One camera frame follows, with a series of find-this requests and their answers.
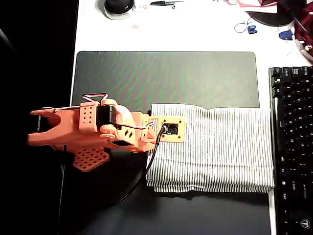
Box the striped grey cloth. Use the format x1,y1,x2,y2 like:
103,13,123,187
146,102,275,194

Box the black desk mat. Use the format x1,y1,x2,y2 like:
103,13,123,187
57,50,272,235

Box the round black glass jar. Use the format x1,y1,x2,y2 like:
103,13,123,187
102,0,136,20

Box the black thread snips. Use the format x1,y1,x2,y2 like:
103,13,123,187
149,0,185,10

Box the black keyboard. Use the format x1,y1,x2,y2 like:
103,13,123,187
268,65,313,235

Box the dark round pad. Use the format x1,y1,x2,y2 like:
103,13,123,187
246,9,294,27

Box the red paper sheet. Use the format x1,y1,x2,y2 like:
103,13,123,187
237,0,278,13

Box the wide blue plastic part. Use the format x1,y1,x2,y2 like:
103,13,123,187
278,29,294,41

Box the red plaid cloth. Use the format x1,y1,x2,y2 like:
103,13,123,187
292,0,313,64

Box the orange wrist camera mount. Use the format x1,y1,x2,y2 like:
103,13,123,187
147,114,185,143

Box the black camera cable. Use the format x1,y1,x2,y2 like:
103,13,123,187
107,123,167,206

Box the red white servo wire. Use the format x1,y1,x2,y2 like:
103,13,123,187
82,92,109,105

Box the thin black wire loop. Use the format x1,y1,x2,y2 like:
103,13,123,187
234,17,253,34

